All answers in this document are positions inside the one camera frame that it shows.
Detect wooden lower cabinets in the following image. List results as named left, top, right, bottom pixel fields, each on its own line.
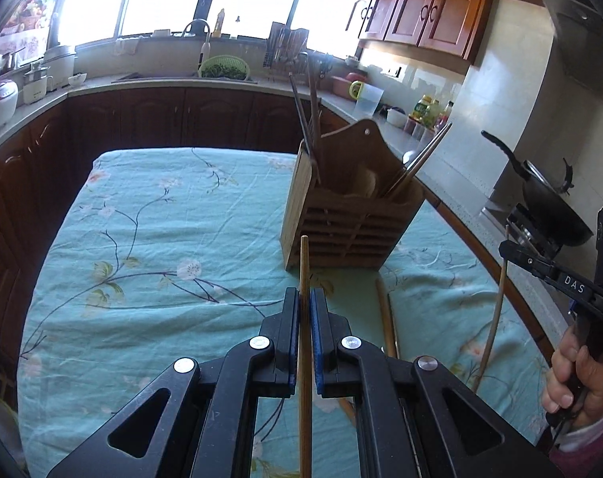
left=0, top=87, right=352, bottom=359

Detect gas stove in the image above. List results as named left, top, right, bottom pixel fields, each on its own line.
left=505, top=203, right=561, bottom=260

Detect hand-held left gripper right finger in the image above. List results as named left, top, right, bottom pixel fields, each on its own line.
left=308, top=287, right=564, bottom=478

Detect tropical wall poster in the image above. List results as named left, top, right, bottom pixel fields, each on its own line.
left=0, top=0, right=63, bottom=61

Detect cooking oil bottles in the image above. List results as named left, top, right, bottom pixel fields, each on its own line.
left=412, top=94, right=454, bottom=127

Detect clear plastic pitcher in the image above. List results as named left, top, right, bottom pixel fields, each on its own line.
left=355, top=84, right=384, bottom=116

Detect steel range hood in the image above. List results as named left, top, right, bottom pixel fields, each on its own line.
left=535, top=0, right=603, bottom=115

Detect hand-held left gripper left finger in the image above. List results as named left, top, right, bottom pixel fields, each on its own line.
left=47, top=287, right=301, bottom=478

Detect green colander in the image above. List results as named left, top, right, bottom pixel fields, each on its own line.
left=199, top=55, right=249, bottom=80

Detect person's right forearm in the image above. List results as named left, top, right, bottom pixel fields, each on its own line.
left=550, top=406, right=603, bottom=471

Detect yellow rimmed basin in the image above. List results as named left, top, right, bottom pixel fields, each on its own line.
left=0, top=396, right=23, bottom=464

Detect spice jars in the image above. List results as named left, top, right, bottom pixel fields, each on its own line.
left=405, top=116, right=434, bottom=141

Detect person's right hand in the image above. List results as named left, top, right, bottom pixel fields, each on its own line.
left=541, top=326, right=603, bottom=429

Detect teal floral tablecloth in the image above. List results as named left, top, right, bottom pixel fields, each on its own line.
left=17, top=147, right=556, bottom=478

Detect wooden utensil holder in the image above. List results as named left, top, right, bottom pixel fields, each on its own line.
left=280, top=118, right=426, bottom=272

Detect black wok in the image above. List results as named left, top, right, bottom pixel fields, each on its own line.
left=481, top=130, right=595, bottom=247

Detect wooden cabinets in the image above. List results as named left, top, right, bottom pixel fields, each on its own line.
left=344, top=0, right=571, bottom=65
left=0, top=87, right=352, bottom=359

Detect chrome sink faucet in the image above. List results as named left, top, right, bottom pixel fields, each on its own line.
left=182, top=19, right=212, bottom=73

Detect dark chopstick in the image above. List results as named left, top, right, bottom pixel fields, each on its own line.
left=289, top=74, right=316, bottom=160

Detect wooden upper cabinets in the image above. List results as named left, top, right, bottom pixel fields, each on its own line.
left=344, top=0, right=571, bottom=65

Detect white pink rice cooker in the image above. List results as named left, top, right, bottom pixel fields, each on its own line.
left=0, top=80, right=19, bottom=135

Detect small white cooker pot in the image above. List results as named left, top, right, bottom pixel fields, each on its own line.
left=21, top=62, right=50, bottom=105

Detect large white cooker pot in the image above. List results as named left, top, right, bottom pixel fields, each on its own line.
left=42, top=45, right=78, bottom=91

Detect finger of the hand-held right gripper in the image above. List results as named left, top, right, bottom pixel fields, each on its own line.
left=499, top=239, right=601, bottom=306

